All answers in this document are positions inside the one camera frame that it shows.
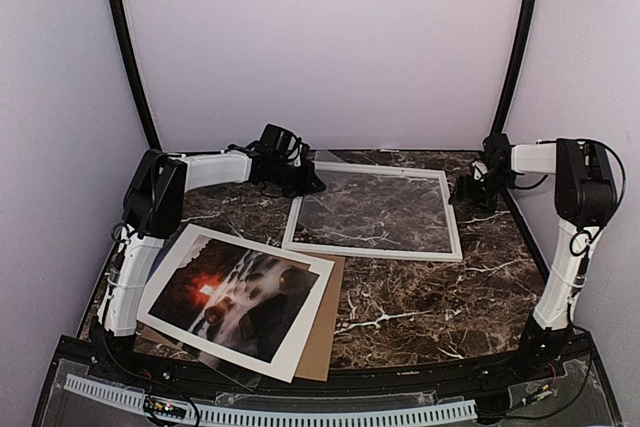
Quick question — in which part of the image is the white picture frame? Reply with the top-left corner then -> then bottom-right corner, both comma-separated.
281,161 -> 465,264

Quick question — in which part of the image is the white mat board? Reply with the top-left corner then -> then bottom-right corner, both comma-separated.
135,223 -> 336,382

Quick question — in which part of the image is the right black corner post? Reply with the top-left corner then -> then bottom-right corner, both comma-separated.
483,0 -> 545,154

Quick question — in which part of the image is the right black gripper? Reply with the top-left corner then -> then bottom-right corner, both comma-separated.
449,170 -> 516,214

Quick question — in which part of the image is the dark landscape photo print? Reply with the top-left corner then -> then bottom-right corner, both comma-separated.
132,239 -> 321,373

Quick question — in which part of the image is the black corner post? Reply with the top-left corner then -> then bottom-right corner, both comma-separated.
483,0 -> 545,154
108,0 -> 162,150

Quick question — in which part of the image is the small green circuit board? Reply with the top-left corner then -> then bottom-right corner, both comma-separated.
143,396 -> 187,419

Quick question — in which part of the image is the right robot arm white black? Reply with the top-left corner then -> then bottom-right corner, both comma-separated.
449,133 -> 626,332

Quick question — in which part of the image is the white slotted cable duct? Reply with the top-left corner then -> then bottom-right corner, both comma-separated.
63,374 -> 477,426

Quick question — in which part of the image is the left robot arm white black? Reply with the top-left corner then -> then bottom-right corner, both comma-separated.
98,124 -> 326,337

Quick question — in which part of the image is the clear acrylic sheet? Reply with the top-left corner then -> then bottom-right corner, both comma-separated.
295,148 -> 455,252

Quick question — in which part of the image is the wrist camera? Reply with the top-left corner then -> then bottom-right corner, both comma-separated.
470,159 -> 488,181
288,137 -> 310,167

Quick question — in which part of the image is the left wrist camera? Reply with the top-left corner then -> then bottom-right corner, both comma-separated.
288,137 -> 310,167

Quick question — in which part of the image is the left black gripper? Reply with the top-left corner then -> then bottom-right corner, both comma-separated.
272,158 -> 326,199

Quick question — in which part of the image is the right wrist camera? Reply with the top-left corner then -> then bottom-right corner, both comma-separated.
470,159 -> 488,181

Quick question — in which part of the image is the black front rail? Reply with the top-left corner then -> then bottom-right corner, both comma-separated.
84,346 -> 566,398

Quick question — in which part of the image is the left black corner post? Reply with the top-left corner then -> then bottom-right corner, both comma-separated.
108,0 -> 162,150

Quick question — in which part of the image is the brown cardboard backing board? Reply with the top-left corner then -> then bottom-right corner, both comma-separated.
142,255 -> 345,381

